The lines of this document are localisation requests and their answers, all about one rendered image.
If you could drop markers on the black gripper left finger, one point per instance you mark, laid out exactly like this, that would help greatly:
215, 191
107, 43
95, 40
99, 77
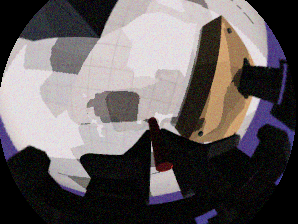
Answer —
133, 165

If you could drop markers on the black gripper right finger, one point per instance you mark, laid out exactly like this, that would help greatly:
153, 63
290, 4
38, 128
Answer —
190, 158

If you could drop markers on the dark red peg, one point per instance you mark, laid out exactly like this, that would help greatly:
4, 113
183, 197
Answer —
160, 152

